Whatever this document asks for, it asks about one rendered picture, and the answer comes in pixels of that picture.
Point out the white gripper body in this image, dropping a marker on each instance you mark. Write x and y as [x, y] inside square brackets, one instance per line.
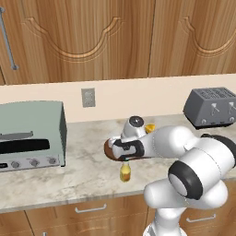
[118, 150]

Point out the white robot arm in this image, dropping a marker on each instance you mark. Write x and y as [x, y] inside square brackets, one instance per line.
[196, 162]

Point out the brown oval cutting board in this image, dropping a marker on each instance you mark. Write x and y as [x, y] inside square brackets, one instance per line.
[108, 152]

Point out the yellow condiment bottle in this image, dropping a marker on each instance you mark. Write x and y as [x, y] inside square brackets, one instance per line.
[125, 173]

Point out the yellow cheese wedge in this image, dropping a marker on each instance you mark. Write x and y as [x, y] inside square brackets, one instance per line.
[150, 127]

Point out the grey toaster oven knob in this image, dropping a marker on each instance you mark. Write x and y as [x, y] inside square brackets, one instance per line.
[15, 164]
[52, 160]
[34, 162]

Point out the wide wooden drawer front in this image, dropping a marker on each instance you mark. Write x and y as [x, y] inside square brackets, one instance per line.
[92, 219]

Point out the grey-green toaster oven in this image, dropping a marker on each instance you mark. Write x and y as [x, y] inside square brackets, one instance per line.
[33, 120]

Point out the dark grey toaster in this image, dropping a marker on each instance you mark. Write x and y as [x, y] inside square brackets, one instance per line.
[206, 107]

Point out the grey wall outlet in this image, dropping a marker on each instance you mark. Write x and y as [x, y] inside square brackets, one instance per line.
[88, 97]

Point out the wide wooden wall cupboard door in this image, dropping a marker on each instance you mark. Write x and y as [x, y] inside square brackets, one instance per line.
[80, 37]

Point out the narrow wooden wall cupboard door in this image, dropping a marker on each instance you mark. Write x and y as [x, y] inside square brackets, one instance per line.
[196, 37]

